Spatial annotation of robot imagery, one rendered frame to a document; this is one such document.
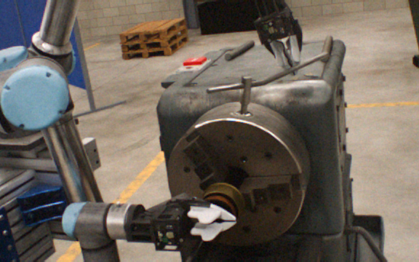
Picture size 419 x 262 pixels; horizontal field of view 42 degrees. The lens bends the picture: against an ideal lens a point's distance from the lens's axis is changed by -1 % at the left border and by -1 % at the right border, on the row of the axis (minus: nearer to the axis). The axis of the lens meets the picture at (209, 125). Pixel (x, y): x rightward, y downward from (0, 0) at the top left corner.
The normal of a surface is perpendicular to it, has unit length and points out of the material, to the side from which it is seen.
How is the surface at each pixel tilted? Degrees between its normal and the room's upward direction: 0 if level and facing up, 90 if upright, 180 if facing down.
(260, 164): 90
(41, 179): 90
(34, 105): 89
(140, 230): 0
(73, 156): 88
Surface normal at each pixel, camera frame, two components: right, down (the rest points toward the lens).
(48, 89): 0.35, 0.24
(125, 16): -0.28, 0.34
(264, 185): -0.18, -0.94
